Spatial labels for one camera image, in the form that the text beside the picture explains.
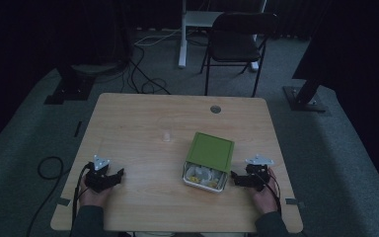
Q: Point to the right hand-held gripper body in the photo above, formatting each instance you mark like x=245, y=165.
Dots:
x=256, y=177

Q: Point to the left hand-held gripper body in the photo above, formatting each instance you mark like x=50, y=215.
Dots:
x=96, y=179

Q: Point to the green box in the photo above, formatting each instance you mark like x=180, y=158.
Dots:
x=210, y=152

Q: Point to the white drawer tray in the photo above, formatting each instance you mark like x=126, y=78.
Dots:
x=189, y=181

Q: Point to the person's left hand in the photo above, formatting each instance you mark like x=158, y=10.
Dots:
x=93, y=197

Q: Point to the person's right hand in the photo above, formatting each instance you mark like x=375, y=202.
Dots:
x=265, y=199

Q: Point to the clear plastic packet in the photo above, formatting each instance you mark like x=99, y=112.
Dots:
x=203, y=173

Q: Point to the grey tape strip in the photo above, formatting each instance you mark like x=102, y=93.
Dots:
x=294, y=202
x=63, y=201

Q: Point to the small yellow piece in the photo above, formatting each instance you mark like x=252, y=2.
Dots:
x=194, y=179

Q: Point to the clear glass cup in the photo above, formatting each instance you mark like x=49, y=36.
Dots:
x=166, y=131

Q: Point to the grey round table grommet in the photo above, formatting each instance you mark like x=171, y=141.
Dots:
x=215, y=109

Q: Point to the black stand base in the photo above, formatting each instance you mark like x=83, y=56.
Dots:
x=70, y=87

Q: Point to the black folding chair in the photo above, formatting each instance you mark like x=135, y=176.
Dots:
x=237, y=42

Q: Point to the black stand with base plate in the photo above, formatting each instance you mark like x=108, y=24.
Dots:
x=304, y=97

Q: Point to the white desk frame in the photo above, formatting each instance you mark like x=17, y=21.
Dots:
x=190, y=19

